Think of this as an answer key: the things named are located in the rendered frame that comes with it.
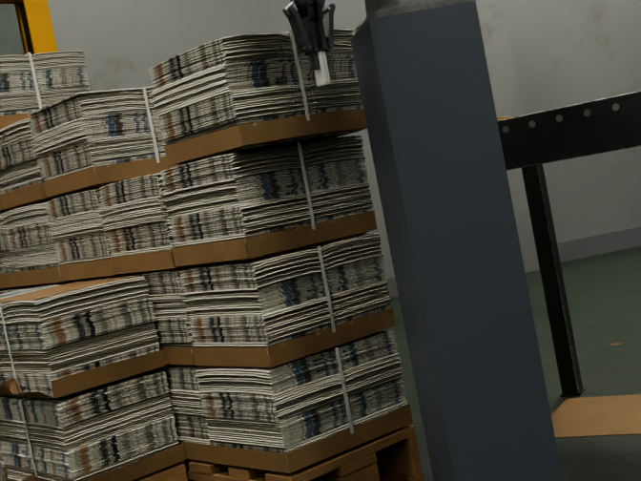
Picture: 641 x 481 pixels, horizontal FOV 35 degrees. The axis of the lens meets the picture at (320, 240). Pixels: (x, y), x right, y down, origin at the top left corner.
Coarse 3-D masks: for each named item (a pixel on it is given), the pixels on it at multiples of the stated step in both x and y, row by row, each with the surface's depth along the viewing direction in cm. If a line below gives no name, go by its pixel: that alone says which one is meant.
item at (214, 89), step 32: (160, 64) 224; (192, 64) 217; (224, 64) 208; (256, 64) 212; (160, 96) 226; (192, 96) 217; (224, 96) 210; (256, 96) 211; (288, 96) 216; (160, 128) 228; (192, 128) 219; (224, 128) 212; (192, 160) 224
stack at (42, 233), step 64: (128, 192) 243; (192, 192) 224; (256, 192) 214; (320, 192) 225; (64, 256) 274; (320, 256) 223; (192, 320) 233; (256, 320) 214; (320, 320) 222; (192, 384) 238; (256, 384) 218; (320, 384) 221; (384, 384) 234; (256, 448) 222; (384, 448) 243
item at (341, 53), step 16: (336, 32) 228; (352, 32) 231; (336, 48) 227; (336, 64) 227; (352, 64) 230; (336, 80) 226; (352, 80) 229; (320, 96) 222; (336, 96) 225; (352, 96) 228; (320, 112) 222
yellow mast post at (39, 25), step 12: (24, 0) 366; (36, 0) 369; (24, 12) 370; (36, 12) 369; (48, 12) 372; (24, 24) 372; (36, 24) 368; (48, 24) 371; (24, 36) 373; (36, 36) 368; (48, 36) 371; (36, 48) 368; (48, 48) 371
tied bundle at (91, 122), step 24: (96, 96) 257; (120, 96) 261; (144, 96) 264; (48, 120) 267; (72, 120) 257; (96, 120) 256; (120, 120) 260; (144, 120) 266; (48, 144) 269; (72, 144) 259; (96, 144) 255; (120, 144) 259; (144, 144) 264; (48, 168) 272; (72, 168) 262; (72, 192) 268
